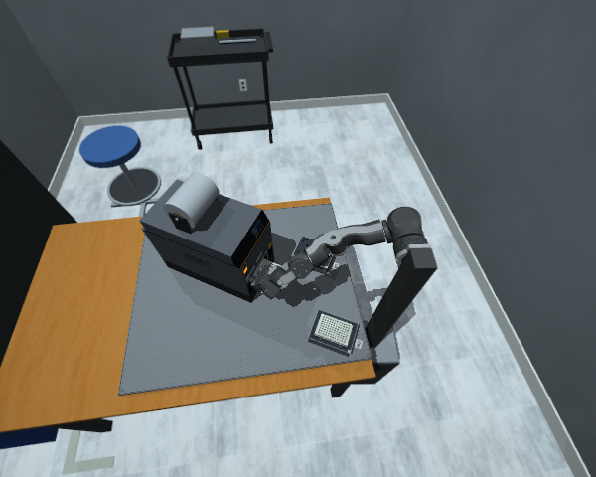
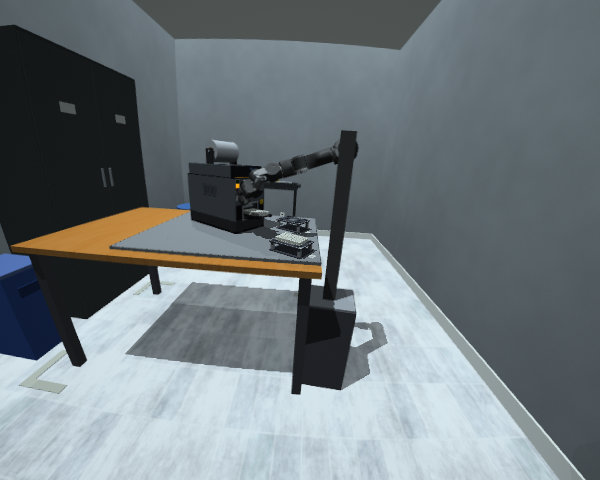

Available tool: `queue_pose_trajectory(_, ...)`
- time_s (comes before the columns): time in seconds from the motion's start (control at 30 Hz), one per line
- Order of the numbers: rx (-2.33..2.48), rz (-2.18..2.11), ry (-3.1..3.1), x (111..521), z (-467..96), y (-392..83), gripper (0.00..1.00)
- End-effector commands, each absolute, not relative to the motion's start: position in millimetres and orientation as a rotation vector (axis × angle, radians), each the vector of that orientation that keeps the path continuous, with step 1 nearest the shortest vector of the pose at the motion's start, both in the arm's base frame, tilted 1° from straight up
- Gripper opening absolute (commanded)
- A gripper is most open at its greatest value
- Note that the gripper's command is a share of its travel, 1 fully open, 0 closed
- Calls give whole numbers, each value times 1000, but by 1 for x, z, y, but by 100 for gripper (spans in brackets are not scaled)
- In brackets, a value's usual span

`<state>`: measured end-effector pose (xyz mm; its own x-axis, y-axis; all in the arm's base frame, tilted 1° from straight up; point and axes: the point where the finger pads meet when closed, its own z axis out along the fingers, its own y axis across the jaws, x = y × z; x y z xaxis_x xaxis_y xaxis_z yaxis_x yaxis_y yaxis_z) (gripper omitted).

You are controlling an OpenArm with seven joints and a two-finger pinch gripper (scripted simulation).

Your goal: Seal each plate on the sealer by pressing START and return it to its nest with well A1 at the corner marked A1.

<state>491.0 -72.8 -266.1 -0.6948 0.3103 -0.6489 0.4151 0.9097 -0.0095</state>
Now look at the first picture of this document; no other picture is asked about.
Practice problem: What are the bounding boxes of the grey cylinder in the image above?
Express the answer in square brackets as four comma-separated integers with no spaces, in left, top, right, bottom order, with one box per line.
[163,173,220,229]

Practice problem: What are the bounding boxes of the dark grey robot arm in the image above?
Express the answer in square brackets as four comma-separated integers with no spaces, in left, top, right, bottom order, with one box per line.
[267,207,431,289]

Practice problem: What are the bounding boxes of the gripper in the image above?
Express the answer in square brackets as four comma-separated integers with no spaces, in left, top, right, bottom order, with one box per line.
[248,264,281,299]

